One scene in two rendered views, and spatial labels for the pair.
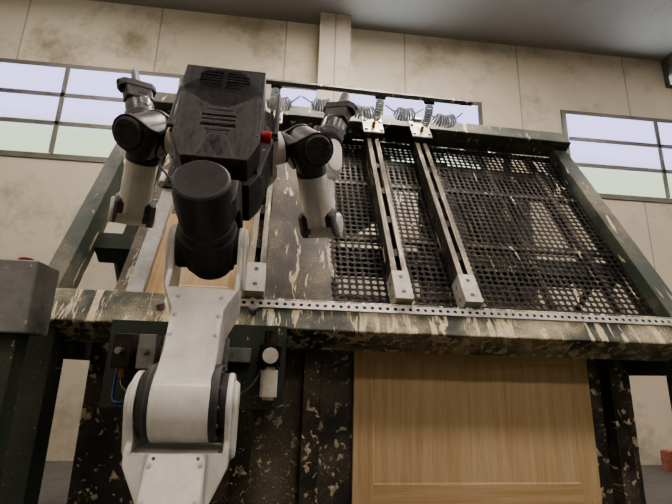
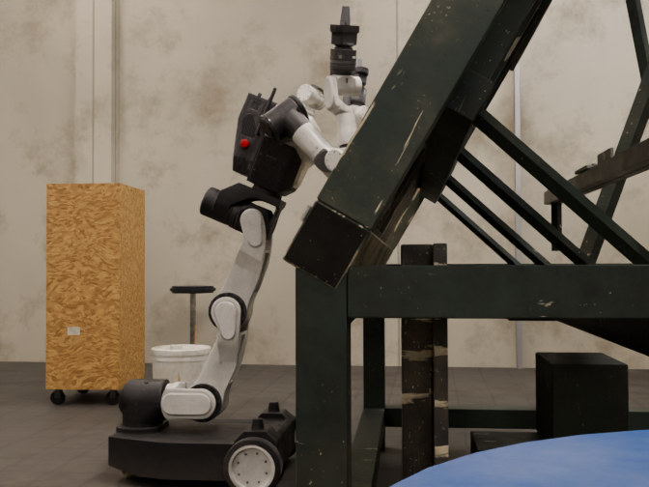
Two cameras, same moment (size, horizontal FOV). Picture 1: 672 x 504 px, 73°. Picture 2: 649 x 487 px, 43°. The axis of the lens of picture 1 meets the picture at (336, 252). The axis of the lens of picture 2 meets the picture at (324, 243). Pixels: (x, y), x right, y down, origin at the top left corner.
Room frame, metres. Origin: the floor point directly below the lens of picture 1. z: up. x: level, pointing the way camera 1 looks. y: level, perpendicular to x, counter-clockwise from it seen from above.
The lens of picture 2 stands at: (1.97, -2.66, 0.79)
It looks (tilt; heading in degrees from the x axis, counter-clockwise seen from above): 1 degrees up; 103
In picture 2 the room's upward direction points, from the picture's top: straight up
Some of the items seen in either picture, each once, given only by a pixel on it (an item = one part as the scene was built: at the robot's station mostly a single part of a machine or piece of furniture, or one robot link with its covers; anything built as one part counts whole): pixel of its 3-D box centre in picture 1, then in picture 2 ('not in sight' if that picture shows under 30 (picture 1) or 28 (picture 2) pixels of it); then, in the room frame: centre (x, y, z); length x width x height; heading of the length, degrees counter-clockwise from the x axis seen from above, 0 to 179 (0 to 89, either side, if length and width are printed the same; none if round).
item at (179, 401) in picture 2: not in sight; (194, 399); (0.77, 0.26, 0.28); 0.21 x 0.20 x 0.13; 8
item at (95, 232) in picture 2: not in sight; (98, 293); (-0.47, 1.77, 0.63); 0.50 x 0.42 x 1.25; 100
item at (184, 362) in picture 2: not in sight; (182, 373); (0.28, 1.26, 0.24); 0.32 x 0.30 x 0.47; 96
